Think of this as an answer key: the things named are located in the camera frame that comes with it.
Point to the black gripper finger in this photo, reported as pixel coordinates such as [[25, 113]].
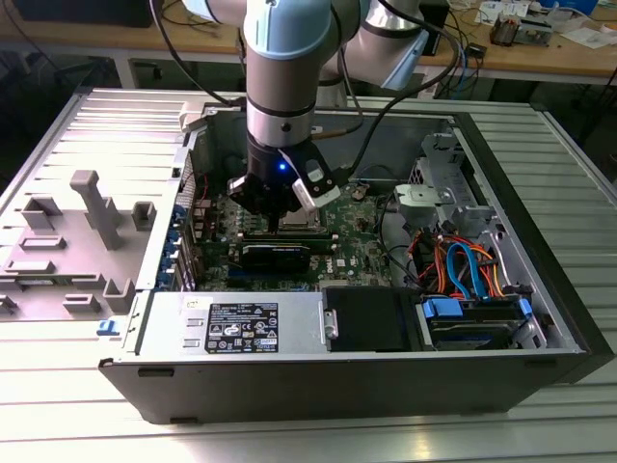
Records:
[[243, 193]]

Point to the thin metal locking lever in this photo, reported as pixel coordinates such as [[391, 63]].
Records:
[[318, 219]]

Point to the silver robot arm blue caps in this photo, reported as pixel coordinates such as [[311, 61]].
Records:
[[279, 82]]

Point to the black graphics card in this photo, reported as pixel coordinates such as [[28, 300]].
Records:
[[275, 260]]

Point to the white case latch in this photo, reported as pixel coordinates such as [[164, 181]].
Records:
[[193, 118]]

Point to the coin cell battery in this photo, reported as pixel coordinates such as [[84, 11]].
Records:
[[357, 194]]

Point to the green motherboard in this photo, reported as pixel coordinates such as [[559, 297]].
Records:
[[356, 241]]

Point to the silver power supply with label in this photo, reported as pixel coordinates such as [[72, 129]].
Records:
[[164, 328]]

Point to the silver drive cage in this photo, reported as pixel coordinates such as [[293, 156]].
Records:
[[443, 164]]

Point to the grey parts rack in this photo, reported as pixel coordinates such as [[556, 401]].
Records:
[[72, 270]]

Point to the small blue plastic clip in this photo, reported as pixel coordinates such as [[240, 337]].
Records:
[[107, 329]]

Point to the black PC case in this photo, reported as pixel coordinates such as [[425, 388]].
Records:
[[313, 386]]

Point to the black upright speaker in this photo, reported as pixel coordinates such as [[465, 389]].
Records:
[[439, 24]]

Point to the large black box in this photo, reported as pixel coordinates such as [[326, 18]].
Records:
[[87, 12]]

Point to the small black desk item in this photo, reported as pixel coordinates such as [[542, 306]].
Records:
[[478, 49]]

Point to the hard disk in blue carrier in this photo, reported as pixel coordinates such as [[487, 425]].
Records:
[[467, 333]]

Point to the printed leaflet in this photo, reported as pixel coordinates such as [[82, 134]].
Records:
[[487, 13]]

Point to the small finned metal device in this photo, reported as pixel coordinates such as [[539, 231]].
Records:
[[503, 31]]

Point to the wooden workbench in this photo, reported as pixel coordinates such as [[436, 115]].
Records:
[[530, 60]]

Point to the grey electronics box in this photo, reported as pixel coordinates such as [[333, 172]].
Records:
[[535, 31]]

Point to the white paper sheet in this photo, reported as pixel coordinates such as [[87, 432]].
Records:
[[585, 37]]

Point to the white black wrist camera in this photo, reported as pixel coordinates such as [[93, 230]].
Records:
[[315, 185]]

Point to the silver metal bracket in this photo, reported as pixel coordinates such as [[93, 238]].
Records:
[[419, 195]]

